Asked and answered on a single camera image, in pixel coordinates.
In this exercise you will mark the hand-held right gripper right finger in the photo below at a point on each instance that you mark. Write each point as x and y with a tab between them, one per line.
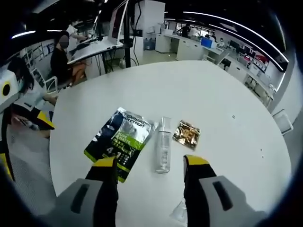
196	196

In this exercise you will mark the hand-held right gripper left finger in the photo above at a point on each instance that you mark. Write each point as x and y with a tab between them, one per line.
106	194

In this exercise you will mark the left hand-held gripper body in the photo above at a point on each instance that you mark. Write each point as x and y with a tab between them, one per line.
11	80

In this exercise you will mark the black green skincare pouch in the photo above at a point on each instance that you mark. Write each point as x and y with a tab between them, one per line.
118	144

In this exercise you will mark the clear skincare bottle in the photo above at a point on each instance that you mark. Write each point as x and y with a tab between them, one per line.
163	151

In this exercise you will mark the gold skincare sachet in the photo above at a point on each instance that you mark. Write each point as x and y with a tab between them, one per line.
186	134

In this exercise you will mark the white swivel chair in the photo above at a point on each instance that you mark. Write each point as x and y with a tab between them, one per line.
50	82

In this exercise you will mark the white office desk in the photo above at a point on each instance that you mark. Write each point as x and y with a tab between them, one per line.
94	50

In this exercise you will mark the black monitor stand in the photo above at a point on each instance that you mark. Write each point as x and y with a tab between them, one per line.
128	54

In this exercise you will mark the computer monitor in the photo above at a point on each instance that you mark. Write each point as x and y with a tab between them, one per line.
117	26

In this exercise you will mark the black office chair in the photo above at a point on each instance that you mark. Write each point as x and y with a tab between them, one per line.
226	63

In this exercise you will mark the white counter cabinets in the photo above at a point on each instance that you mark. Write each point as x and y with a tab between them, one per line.
189	47

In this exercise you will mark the red display shelf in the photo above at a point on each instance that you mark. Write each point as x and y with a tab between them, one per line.
258	59

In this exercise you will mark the blue box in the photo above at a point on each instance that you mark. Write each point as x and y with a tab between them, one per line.
207	43

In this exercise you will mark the white frame chair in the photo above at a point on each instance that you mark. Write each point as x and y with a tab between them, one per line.
282	121

